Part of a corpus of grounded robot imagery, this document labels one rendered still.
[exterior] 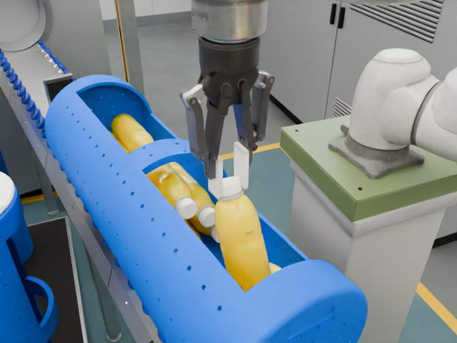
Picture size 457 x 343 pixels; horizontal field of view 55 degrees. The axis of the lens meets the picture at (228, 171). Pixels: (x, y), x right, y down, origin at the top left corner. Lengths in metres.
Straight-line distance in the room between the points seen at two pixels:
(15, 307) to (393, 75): 1.08
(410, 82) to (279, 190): 1.84
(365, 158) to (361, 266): 0.29
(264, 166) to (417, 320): 1.38
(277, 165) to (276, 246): 2.16
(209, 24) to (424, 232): 0.95
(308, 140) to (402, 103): 0.30
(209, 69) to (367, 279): 0.89
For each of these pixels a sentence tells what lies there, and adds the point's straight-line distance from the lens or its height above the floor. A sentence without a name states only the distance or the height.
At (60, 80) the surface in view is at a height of 1.08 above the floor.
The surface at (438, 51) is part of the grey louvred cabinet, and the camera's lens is 2.28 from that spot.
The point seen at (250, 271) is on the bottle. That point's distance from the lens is 0.68.
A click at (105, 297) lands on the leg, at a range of 1.87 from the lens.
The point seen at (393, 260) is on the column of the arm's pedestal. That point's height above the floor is 0.80.
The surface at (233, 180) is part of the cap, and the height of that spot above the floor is 1.30.
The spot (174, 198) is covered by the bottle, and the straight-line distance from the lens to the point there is 0.86.
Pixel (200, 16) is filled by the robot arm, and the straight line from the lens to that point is 0.53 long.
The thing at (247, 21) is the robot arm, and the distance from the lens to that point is 0.51.
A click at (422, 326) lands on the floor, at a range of 2.26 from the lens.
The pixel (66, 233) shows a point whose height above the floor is 0.15.
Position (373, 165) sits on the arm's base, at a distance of 1.14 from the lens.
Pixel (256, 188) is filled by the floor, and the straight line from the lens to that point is 2.80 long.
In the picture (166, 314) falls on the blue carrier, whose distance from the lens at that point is 0.70.
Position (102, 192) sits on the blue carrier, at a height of 1.17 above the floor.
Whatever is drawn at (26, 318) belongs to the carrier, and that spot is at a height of 0.70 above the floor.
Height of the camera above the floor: 1.69
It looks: 35 degrees down
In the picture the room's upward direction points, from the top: straight up
